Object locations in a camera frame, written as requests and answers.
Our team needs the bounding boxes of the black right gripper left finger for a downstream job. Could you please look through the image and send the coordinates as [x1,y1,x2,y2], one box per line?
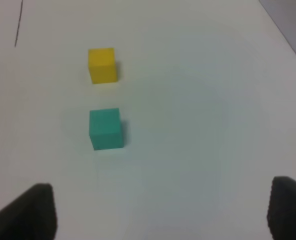
[0,183,58,240]

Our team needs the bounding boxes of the teal block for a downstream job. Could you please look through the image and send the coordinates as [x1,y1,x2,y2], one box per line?
[89,108,124,151]

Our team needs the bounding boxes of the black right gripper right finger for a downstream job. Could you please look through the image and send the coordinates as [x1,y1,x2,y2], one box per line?
[267,176,296,240]

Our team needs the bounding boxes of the yellow block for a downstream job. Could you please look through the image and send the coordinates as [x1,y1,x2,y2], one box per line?
[88,48,117,84]

